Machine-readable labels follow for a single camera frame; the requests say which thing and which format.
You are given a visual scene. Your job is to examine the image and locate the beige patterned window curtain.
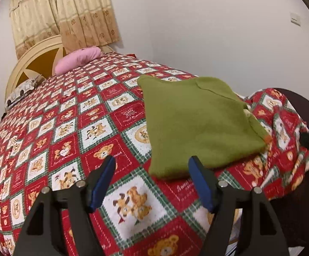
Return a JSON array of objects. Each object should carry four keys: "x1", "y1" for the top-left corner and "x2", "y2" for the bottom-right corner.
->
[{"x1": 9, "y1": 0, "x2": 120, "y2": 58}]

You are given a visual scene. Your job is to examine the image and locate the red patchwork bear bedspread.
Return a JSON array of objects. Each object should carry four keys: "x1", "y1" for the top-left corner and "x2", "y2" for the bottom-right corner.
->
[{"x1": 0, "y1": 51, "x2": 309, "y2": 256}]

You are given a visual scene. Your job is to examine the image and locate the green knitted sweater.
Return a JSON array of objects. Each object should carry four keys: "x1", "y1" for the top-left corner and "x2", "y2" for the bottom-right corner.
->
[{"x1": 137, "y1": 75, "x2": 272, "y2": 179}]

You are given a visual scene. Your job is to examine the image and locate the white car-print pillow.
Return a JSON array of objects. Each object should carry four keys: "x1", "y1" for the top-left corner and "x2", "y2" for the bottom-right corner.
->
[{"x1": 5, "y1": 75, "x2": 45, "y2": 112}]

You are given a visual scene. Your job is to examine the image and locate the pink pillow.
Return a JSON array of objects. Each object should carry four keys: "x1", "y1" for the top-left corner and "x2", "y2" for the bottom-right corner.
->
[{"x1": 55, "y1": 46, "x2": 103, "y2": 76}]

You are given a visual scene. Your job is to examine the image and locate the cream wooden headboard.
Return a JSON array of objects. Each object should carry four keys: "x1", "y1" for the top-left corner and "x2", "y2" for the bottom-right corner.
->
[{"x1": 5, "y1": 34, "x2": 115, "y2": 102}]

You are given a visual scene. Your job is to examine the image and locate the white wall switch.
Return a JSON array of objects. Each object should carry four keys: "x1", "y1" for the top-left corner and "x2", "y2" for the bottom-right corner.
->
[{"x1": 290, "y1": 13, "x2": 301, "y2": 27}]

